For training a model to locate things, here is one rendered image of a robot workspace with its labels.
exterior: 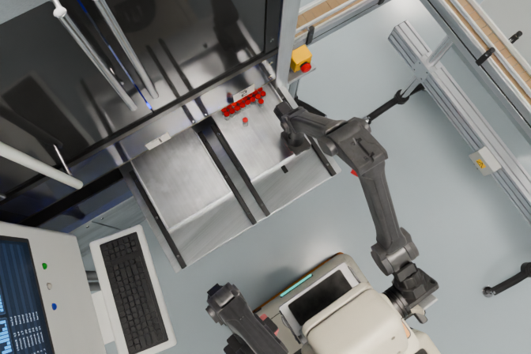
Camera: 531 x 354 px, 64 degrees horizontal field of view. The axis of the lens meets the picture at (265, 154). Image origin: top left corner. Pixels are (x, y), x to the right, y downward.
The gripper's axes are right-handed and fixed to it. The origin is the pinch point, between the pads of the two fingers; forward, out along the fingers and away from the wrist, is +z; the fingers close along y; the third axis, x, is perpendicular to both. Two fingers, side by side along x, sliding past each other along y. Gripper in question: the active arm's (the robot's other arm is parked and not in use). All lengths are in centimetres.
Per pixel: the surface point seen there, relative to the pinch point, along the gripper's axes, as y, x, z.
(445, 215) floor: -45, -74, 98
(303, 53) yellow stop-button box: 23.8, -18.8, -17.7
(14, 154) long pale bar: 7, 66, -66
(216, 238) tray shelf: -11.9, 41.1, 4.2
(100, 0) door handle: 3, 35, -94
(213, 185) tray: 4.7, 32.4, 1.1
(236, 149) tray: 11.9, 18.4, -0.3
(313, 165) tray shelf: -7.8, -2.8, 3.0
